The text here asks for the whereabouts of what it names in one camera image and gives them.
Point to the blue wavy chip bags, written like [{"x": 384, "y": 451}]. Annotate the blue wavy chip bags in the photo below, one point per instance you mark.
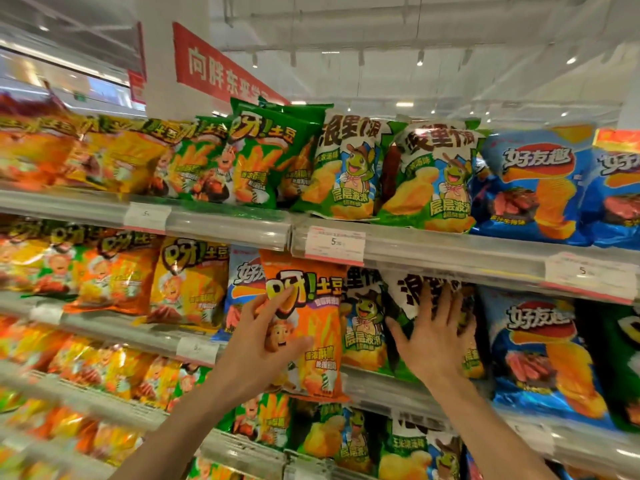
[{"x": 540, "y": 184}]

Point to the person's left hand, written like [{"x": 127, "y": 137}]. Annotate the person's left hand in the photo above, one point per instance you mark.
[{"x": 250, "y": 364}]

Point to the person's right forearm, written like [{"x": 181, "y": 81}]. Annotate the person's right forearm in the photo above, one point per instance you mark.
[{"x": 490, "y": 434}]

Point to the red hanging banner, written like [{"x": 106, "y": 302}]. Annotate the red hanging banner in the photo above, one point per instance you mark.
[{"x": 220, "y": 69}]

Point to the yellow chef snack bag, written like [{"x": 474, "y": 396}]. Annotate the yellow chef snack bag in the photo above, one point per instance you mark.
[
  {"x": 20, "y": 254},
  {"x": 192, "y": 284}
]

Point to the person's right hand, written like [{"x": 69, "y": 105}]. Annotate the person's right hand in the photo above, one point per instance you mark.
[{"x": 435, "y": 349}]

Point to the small red sign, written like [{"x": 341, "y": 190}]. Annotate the small red sign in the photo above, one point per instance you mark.
[{"x": 136, "y": 87}]

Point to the orange potato stick bag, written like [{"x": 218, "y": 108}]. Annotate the orange potato stick bag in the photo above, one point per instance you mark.
[
  {"x": 115, "y": 274},
  {"x": 320, "y": 314}
]

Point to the white price tag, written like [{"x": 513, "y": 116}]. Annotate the white price tag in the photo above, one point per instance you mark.
[
  {"x": 197, "y": 350},
  {"x": 335, "y": 244},
  {"x": 46, "y": 313},
  {"x": 590, "y": 277},
  {"x": 147, "y": 217}
]

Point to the row of orange snack bags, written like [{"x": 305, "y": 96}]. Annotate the row of orange snack bags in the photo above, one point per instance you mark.
[
  {"x": 30, "y": 344},
  {"x": 100, "y": 439},
  {"x": 35, "y": 149}
]

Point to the person's left forearm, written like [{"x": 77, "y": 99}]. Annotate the person's left forearm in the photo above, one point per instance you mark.
[{"x": 170, "y": 444}]

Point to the metal store shelving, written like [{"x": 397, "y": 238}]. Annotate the metal store shelving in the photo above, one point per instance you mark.
[{"x": 225, "y": 229}]

